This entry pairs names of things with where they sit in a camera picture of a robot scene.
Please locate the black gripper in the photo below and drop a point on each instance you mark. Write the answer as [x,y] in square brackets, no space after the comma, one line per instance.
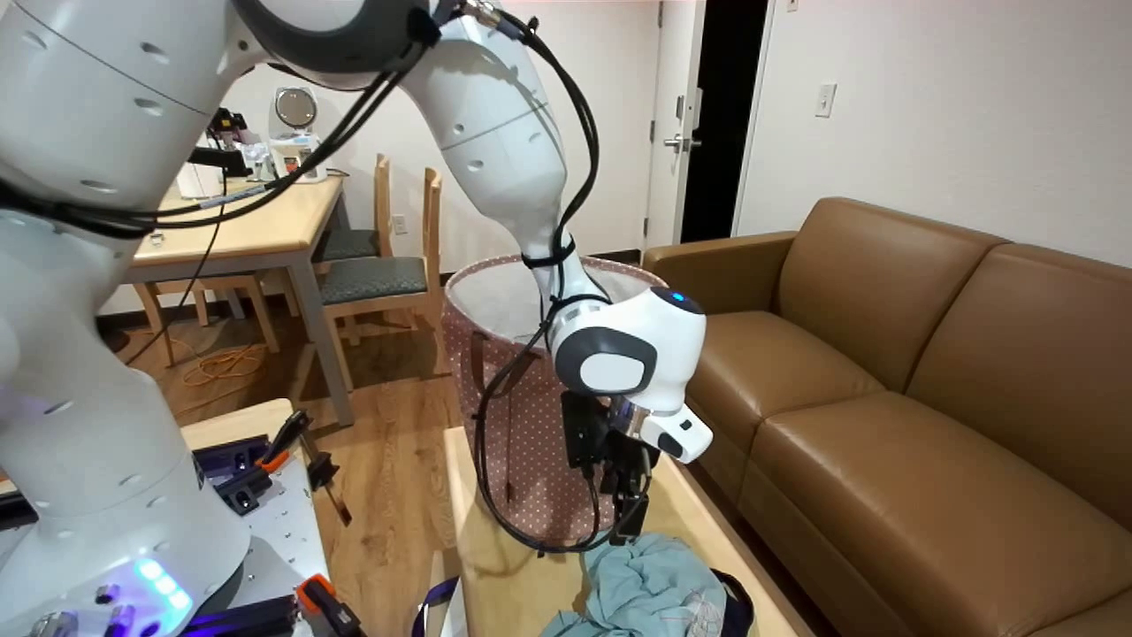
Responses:
[631,462]

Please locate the black orange clamp tool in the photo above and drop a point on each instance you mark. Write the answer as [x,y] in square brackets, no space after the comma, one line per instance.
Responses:
[286,439]

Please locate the brown leather sofa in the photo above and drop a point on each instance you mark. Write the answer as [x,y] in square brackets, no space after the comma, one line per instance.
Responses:
[921,436]

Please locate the wooden dining table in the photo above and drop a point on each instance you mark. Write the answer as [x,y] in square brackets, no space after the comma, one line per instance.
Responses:
[260,223]

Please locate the orange black hand tool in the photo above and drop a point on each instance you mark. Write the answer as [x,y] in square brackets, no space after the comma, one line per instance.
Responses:
[322,603]

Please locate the white room door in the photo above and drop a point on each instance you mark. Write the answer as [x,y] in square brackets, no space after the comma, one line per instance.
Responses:
[676,118]

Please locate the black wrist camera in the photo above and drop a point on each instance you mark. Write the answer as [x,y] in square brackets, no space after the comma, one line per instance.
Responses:
[585,429]

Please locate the white wall light switch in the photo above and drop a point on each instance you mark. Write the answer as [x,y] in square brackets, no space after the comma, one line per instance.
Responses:
[826,99]

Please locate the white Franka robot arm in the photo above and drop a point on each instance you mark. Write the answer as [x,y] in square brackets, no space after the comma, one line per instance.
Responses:
[108,236]

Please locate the wooden chair grey seat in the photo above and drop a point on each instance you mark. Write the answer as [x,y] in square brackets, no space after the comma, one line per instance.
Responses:
[347,236]
[375,283]

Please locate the small black clamp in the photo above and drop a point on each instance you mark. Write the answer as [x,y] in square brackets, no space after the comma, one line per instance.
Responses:
[326,483]

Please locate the round table mirror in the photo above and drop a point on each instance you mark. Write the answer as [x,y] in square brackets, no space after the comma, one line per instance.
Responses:
[296,106]

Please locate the light blue cloth garment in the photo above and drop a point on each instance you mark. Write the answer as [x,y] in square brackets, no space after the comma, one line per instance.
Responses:
[643,587]

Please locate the maroon patterned laundry bag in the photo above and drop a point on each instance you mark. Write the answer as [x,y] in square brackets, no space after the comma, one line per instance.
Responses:
[532,473]

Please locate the purple black device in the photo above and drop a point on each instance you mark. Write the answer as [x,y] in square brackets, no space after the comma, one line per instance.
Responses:
[235,473]

